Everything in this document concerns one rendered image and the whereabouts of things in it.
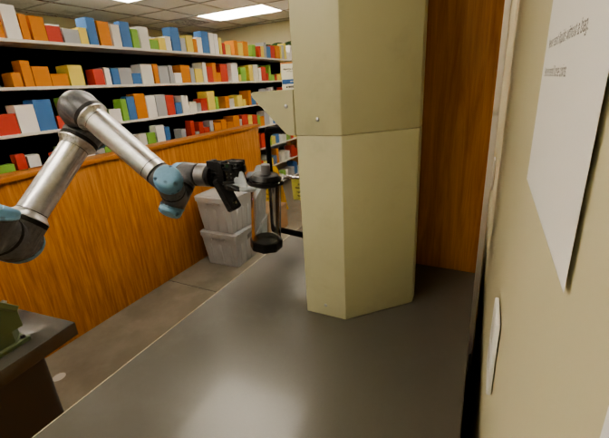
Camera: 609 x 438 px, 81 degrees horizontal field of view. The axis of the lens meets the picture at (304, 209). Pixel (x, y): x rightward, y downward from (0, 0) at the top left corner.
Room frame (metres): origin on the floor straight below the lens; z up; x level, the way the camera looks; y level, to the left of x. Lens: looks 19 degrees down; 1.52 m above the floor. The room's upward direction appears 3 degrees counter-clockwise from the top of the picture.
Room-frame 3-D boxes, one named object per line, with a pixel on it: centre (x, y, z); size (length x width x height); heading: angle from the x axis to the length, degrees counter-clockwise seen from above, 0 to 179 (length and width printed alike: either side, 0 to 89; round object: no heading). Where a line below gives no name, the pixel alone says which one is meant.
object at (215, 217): (3.22, 0.66, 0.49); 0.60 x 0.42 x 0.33; 153
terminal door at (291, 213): (1.21, 0.00, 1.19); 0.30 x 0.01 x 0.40; 53
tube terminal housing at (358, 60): (0.92, -0.18, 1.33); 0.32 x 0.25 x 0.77; 153
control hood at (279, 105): (1.00, -0.01, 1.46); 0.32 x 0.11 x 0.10; 153
